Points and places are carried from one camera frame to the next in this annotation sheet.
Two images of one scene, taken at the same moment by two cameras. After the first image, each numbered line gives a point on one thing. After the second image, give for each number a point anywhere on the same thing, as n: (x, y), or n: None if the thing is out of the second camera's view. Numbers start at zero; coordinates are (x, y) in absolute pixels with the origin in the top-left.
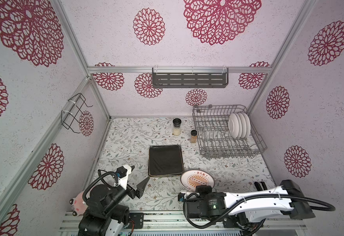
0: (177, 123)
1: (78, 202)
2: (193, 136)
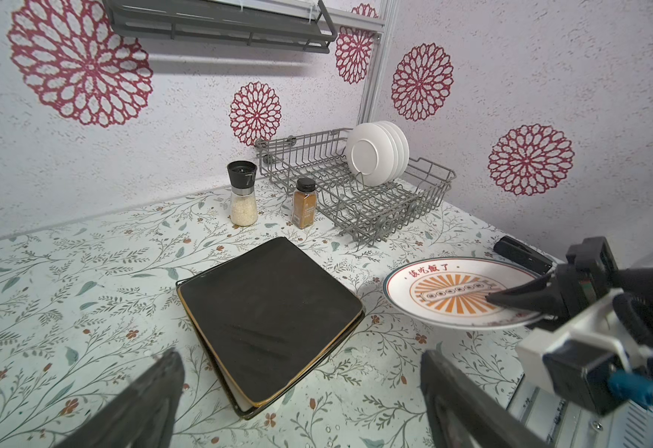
0: (243, 210)
1: None
2: (304, 203)
